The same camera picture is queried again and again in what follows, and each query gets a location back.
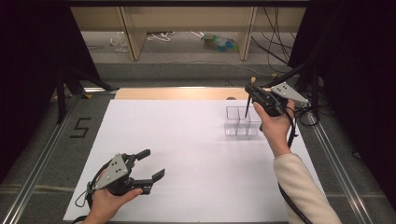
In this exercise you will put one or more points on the person's left hand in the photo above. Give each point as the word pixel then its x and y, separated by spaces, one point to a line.
pixel 104 205

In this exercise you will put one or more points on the metal floor rail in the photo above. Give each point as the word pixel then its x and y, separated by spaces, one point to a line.
pixel 339 168
pixel 40 168

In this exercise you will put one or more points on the person's right hand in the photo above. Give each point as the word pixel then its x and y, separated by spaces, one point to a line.
pixel 277 130

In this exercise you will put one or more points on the wooden desk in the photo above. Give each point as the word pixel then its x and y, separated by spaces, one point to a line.
pixel 186 18

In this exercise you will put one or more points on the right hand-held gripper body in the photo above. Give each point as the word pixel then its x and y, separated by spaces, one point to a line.
pixel 274 98

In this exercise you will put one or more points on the black metal stand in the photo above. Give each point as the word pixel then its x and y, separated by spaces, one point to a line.
pixel 62 93
pixel 299 74

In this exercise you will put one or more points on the green plastic packet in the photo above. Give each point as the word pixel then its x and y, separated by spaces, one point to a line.
pixel 219 43

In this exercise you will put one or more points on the black curtain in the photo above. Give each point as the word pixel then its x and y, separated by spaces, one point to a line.
pixel 28 77
pixel 358 77

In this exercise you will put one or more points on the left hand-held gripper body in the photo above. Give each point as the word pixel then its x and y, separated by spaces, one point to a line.
pixel 116 174

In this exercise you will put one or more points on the clear plastic pen holder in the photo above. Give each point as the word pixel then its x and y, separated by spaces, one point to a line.
pixel 236 129

